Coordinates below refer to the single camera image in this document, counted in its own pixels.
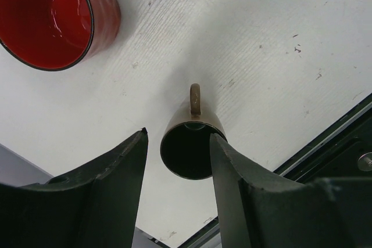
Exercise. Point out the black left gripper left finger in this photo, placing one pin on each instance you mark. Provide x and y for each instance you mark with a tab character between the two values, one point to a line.
94	205

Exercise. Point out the red mug black handle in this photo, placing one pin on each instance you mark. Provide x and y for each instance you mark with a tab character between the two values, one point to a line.
54	35

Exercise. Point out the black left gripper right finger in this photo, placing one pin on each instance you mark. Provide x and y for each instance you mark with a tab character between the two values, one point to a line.
258	208

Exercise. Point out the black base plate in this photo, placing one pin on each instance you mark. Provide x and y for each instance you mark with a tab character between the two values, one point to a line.
342	151

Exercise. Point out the brown ribbed mug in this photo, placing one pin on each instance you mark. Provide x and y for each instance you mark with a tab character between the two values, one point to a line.
185	146

